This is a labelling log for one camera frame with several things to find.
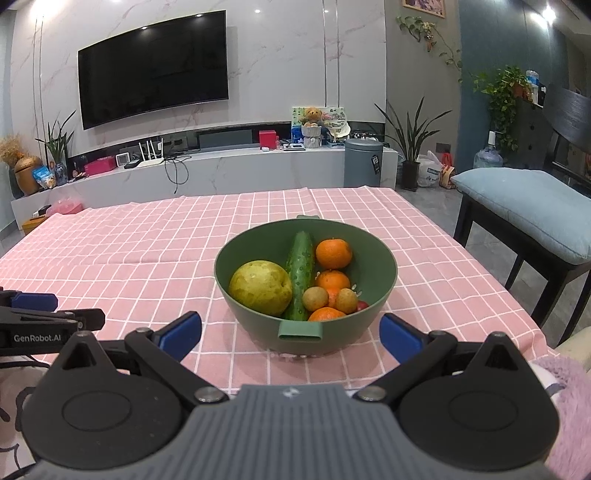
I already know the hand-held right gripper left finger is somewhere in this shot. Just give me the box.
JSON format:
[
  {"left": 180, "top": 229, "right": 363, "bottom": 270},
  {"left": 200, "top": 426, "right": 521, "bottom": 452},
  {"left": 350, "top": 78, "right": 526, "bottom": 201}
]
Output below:
[{"left": 48, "top": 311, "right": 229, "bottom": 407}]

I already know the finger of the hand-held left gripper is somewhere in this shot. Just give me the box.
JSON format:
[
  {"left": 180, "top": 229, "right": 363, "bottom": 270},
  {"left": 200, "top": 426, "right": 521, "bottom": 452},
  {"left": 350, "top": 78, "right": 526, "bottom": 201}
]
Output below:
[
  {"left": 0, "top": 288, "right": 58, "bottom": 319},
  {"left": 9, "top": 308, "right": 106, "bottom": 332}
]

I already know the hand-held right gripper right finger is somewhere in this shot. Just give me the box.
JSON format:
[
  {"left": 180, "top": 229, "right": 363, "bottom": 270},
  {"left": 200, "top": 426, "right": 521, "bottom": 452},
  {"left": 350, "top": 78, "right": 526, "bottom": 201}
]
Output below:
[{"left": 353, "top": 313, "right": 532, "bottom": 406}]

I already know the brown longan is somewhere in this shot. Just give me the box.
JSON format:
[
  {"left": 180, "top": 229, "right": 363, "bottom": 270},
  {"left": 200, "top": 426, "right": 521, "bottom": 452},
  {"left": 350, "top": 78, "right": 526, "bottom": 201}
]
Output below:
[
  {"left": 335, "top": 287, "right": 358, "bottom": 313},
  {"left": 302, "top": 286, "right": 329, "bottom": 312}
]

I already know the green colander bowl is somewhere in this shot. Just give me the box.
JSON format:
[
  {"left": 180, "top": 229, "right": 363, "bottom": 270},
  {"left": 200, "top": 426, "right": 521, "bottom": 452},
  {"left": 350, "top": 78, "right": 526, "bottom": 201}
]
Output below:
[{"left": 213, "top": 215, "right": 399, "bottom": 356}]

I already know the orange mandarin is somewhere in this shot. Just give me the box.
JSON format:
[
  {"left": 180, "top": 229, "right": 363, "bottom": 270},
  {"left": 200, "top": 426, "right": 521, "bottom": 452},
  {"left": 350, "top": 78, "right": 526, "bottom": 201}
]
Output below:
[
  {"left": 308, "top": 307, "right": 347, "bottom": 322},
  {"left": 315, "top": 237, "right": 353, "bottom": 271},
  {"left": 315, "top": 270, "right": 352, "bottom": 309}
]

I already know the yellow green pear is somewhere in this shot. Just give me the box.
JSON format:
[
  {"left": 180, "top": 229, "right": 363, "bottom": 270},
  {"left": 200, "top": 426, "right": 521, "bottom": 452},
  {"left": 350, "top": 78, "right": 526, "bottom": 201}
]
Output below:
[{"left": 228, "top": 260, "right": 294, "bottom": 317}]

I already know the white printed cloth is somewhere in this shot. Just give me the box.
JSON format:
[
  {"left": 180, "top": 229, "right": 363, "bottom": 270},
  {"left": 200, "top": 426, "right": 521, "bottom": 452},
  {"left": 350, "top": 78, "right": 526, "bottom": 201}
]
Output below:
[{"left": 0, "top": 357, "right": 54, "bottom": 480}]

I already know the pink checkered tablecloth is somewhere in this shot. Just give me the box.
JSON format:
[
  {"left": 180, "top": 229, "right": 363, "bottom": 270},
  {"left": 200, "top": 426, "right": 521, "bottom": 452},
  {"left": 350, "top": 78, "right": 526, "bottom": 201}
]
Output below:
[{"left": 0, "top": 186, "right": 559, "bottom": 402}]

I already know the pink plastic bag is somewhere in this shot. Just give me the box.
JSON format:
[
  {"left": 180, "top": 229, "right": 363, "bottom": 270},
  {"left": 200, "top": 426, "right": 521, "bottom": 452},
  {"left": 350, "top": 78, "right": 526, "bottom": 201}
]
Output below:
[{"left": 46, "top": 196, "right": 86, "bottom": 215}]

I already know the green cucumber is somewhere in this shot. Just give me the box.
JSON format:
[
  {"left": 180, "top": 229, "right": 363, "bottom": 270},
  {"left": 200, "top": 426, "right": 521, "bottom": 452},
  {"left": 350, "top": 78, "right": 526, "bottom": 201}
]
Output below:
[{"left": 283, "top": 231, "right": 317, "bottom": 321}]

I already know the blue snack bag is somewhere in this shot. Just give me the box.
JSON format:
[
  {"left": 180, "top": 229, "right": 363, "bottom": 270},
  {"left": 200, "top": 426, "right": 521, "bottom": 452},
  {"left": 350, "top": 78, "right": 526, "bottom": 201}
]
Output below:
[{"left": 32, "top": 165, "right": 56, "bottom": 190}]

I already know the brown gourd vase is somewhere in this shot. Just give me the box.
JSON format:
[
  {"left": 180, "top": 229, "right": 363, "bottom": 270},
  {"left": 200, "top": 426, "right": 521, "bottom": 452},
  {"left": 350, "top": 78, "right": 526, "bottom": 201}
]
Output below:
[{"left": 14, "top": 156, "right": 43, "bottom": 195}]

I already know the pink rectangular box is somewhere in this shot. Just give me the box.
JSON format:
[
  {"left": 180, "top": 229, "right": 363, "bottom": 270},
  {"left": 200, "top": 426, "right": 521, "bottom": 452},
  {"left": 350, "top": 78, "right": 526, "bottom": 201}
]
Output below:
[{"left": 84, "top": 157, "right": 116, "bottom": 176}]

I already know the dried beige grass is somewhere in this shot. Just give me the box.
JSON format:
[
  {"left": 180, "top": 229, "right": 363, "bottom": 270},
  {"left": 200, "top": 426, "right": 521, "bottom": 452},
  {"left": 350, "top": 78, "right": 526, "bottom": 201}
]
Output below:
[{"left": 0, "top": 134, "right": 28, "bottom": 167}]

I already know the green plant in glass vase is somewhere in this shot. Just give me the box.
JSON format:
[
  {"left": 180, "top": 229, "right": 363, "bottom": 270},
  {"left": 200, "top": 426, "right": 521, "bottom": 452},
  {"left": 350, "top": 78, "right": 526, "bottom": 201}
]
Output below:
[{"left": 34, "top": 111, "right": 77, "bottom": 186}]

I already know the potted plant in black pot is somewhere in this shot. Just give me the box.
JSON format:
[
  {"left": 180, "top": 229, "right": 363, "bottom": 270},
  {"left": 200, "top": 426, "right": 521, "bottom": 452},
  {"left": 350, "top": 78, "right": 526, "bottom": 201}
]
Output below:
[{"left": 375, "top": 97, "right": 453, "bottom": 191}]

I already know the red brown bag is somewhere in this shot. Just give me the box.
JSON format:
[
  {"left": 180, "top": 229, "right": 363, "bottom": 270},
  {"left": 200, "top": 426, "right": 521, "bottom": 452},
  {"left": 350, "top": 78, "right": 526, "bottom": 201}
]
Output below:
[{"left": 438, "top": 154, "right": 458, "bottom": 189}]

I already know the white plastic bag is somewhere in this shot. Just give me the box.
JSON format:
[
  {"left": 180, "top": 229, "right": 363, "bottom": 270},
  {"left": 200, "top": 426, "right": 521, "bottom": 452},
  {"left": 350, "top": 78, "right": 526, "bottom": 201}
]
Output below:
[{"left": 417, "top": 151, "right": 446, "bottom": 188}]

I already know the white marble tv cabinet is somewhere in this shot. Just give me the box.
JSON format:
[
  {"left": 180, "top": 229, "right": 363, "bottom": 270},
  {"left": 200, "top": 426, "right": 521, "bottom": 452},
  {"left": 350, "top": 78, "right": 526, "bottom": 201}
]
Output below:
[{"left": 10, "top": 122, "right": 400, "bottom": 222}]

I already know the white router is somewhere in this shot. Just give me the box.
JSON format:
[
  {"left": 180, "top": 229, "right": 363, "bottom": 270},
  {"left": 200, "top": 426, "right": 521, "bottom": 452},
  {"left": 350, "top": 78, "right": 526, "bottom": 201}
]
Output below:
[{"left": 137, "top": 138, "right": 166, "bottom": 166}]

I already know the grey pedal trash can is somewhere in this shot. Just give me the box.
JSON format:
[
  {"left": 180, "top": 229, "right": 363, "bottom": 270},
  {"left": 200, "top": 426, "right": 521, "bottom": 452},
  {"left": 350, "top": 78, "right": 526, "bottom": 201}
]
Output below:
[{"left": 344, "top": 138, "right": 384, "bottom": 188}]

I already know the light blue seat cushion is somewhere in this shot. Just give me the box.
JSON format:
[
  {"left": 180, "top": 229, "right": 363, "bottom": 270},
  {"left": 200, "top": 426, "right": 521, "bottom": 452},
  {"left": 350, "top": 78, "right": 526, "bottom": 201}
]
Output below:
[{"left": 450, "top": 167, "right": 591, "bottom": 265}]

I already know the pink fluffy clothing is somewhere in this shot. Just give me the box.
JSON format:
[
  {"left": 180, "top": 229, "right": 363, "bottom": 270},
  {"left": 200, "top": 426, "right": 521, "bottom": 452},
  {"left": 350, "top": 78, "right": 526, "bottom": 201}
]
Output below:
[{"left": 531, "top": 355, "right": 591, "bottom": 480}]

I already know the blue water jug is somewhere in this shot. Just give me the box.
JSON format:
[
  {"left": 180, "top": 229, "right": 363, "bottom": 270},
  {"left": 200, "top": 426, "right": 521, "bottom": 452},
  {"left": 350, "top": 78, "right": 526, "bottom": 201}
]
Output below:
[{"left": 473, "top": 131, "right": 504, "bottom": 171}]

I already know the green picture box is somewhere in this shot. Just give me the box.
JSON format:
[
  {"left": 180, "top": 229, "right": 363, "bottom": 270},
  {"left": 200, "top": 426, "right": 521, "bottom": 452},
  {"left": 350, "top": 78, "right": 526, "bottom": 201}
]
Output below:
[{"left": 292, "top": 106, "right": 347, "bottom": 139}]

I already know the black side cabinet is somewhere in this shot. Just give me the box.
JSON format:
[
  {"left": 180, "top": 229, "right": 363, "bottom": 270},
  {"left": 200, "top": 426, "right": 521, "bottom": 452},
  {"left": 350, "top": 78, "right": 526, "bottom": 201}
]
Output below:
[{"left": 512, "top": 85, "right": 555, "bottom": 158}]

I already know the black television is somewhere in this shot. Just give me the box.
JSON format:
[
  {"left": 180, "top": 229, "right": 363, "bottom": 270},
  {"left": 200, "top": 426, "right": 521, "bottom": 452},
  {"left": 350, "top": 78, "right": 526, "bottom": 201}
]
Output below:
[{"left": 77, "top": 10, "right": 230, "bottom": 131}]

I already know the green leafy pothos plant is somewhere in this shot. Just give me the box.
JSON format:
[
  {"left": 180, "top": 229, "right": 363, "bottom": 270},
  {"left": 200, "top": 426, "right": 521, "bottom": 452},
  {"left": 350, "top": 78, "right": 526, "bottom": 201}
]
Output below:
[{"left": 473, "top": 67, "right": 529, "bottom": 153}]

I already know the black wooden chair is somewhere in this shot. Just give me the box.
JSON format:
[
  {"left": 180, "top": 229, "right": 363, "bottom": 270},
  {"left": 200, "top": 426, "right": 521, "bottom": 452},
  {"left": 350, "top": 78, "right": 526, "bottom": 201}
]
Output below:
[{"left": 455, "top": 83, "right": 591, "bottom": 342}]

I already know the hanging vine plant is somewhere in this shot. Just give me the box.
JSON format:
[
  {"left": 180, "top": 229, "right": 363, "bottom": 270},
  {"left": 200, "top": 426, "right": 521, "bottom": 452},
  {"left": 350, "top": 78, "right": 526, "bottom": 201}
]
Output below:
[{"left": 397, "top": 16, "right": 463, "bottom": 84}]

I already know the black cable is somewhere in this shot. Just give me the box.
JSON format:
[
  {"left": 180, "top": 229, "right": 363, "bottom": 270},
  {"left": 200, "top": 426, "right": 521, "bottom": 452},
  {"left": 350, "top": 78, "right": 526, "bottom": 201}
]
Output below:
[{"left": 164, "top": 154, "right": 192, "bottom": 195}]

